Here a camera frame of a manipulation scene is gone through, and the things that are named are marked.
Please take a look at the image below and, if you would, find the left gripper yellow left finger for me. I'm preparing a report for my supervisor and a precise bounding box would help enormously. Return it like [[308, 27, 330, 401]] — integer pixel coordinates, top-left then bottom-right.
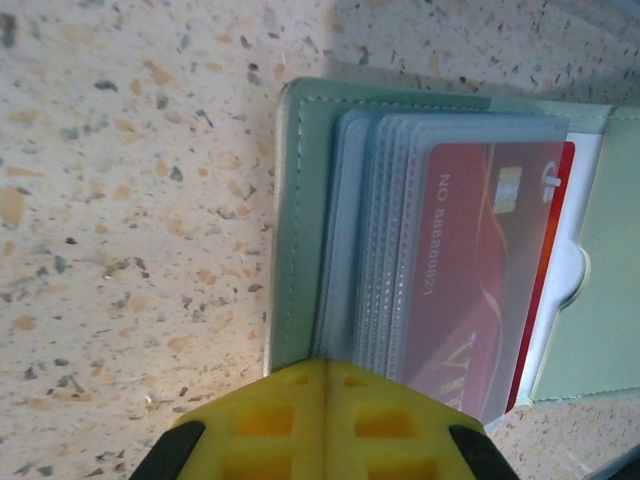
[[129, 357, 327, 480]]

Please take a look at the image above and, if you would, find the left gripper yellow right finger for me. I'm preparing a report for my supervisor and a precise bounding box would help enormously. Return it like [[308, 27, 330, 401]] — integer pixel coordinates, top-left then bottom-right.
[[325, 357, 521, 480]]

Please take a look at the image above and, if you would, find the red credit card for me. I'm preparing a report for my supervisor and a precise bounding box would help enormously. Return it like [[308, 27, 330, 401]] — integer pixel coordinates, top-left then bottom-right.
[[399, 141, 577, 426]]

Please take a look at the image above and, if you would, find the pale green card holder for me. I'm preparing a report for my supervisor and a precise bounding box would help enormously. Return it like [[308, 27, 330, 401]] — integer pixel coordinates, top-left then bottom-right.
[[263, 77, 640, 436]]

